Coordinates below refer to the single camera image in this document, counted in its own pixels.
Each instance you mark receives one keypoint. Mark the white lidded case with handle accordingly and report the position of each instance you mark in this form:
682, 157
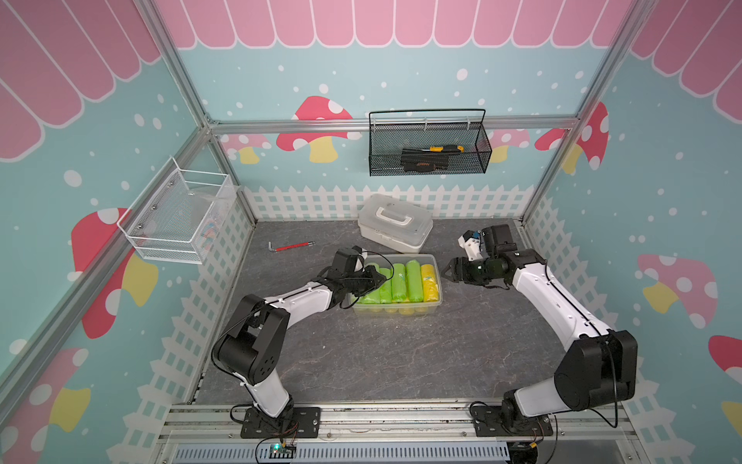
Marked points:
394, 223

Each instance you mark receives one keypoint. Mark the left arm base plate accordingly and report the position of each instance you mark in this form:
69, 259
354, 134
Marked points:
296, 422

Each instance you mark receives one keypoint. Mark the black tool in basket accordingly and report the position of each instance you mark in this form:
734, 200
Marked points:
423, 161

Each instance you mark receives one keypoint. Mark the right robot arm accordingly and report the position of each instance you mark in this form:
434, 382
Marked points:
599, 366

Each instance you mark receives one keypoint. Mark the black wire mesh basket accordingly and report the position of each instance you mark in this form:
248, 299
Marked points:
391, 131

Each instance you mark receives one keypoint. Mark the green roll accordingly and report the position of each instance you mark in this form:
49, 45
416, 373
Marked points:
373, 298
385, 291
399, 283
414, 282

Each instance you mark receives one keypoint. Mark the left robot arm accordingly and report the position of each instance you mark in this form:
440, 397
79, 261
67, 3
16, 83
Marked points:
250, 346

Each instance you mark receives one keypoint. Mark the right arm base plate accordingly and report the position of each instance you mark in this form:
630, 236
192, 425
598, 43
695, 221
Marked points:
489, 421

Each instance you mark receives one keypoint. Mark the yellow roll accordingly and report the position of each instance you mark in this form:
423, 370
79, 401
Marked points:
430, 285

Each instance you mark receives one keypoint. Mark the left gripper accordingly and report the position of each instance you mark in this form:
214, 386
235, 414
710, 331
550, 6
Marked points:
372, 276

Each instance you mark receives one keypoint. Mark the red handled hex key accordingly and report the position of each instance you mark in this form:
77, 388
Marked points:
273, 248

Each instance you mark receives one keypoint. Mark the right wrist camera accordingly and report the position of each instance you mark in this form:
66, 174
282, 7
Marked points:
471, 243

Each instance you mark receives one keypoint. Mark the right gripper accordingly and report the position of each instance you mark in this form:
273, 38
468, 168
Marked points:
460, 270

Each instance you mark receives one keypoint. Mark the white wire basket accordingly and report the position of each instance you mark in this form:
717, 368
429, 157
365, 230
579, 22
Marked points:
179, 216

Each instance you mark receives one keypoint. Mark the small circuit board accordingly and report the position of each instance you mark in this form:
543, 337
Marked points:
283, 451

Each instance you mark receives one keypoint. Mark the yellow black screwdriver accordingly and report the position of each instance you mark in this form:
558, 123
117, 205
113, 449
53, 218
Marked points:
444, 149

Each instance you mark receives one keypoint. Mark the clear plastic storage box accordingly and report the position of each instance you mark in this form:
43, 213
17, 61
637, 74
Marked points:
398, 309

